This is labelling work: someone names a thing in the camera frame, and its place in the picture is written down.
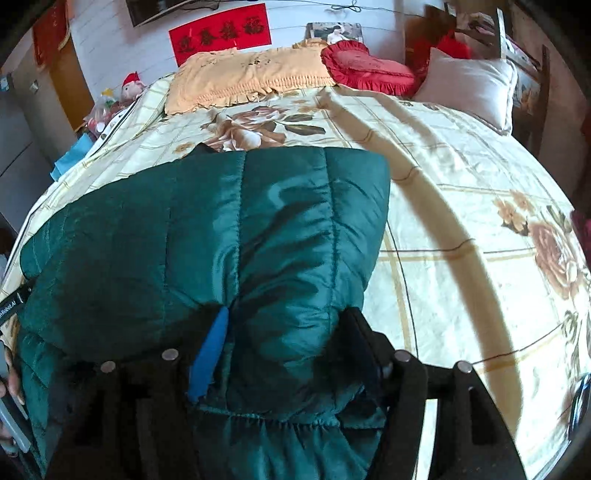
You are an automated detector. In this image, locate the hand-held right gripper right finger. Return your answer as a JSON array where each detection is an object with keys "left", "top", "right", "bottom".
[{"left": 344, "top": 307, "right": 527, "bottom": 480}]

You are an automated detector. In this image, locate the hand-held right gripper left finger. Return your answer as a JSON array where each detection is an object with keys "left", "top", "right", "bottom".
[{"left": 60, "top": 305, "right": 232, "bottom": 480}]

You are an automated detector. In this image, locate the green quilted jacket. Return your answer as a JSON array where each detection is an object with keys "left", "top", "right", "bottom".
[{"left": 16, "top": 143, "right": 393, "bottom": 480}]

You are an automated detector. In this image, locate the person's left hand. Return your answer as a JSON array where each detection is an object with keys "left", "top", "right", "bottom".
[{"left": 0, "top": 348, "right": 26, "bottom": 407}]

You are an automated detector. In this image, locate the floral checked bed sheet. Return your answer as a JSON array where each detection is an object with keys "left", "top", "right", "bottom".
[{"left": 0, "top": 76, "right": 591, "bottom": 480}]

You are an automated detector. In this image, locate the blue box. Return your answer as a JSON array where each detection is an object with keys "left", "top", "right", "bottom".
[{"left": 51, "top": 134, "right": 95, "bottom": 178}]

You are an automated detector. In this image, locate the pile of toys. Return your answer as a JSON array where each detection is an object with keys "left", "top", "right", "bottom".
[{"left": 83, "top": 88, "right": 125, "bottom": 139}]

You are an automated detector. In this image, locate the wooden door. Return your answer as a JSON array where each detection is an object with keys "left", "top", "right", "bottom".
[{"left": 32, "top": 0, "right": 95, "bottom": 132}]

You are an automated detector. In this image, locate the dark red patterned blanket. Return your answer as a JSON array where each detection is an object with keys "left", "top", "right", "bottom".
[{"left": 570, "top": 210, "right": 591, "bottom": 250}]

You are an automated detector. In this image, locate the doll with red hat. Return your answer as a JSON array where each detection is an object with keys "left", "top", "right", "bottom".
[{"left": 120, "top": 71, "right": 148, "bottom": 102}]

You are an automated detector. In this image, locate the red heart-shaped pillow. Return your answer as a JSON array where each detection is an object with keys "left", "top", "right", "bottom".
[{"left": 320, "top": 40, "right": 419, "bottom": 97}]

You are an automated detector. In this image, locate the white pillow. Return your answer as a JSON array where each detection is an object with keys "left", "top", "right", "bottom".
[{"left": 412, "top": 46, "right": 519, "bottom": 136}]

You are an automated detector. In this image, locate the yellow frilled pillow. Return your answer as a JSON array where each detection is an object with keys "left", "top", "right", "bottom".
[{"left": 164, "top": 44, "right": 338, "bottom": 116}]

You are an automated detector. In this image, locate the wooden chair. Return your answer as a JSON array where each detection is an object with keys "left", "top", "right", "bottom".
[{"left": 443, "top": 0, "right": 550, "bottom": 158}]

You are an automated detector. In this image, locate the framed photo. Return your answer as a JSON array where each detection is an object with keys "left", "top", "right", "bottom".
[{"left": 305, "top": 21, "right": 363, "bottom": 47}]

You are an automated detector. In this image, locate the red wall banner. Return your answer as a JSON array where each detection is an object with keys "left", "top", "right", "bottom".
[{"left": 168, "top": 4, "right": 271, "bottom": 68}]

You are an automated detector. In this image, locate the wall television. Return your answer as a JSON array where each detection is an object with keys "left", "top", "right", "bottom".
[{"left": 126, "top": 0, "right": 222, "bottom": 27}]

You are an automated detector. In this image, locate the black cable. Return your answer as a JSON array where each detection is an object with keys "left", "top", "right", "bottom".
[{"left": 323, "top": 0, "right": 416, "bottom": 19}]

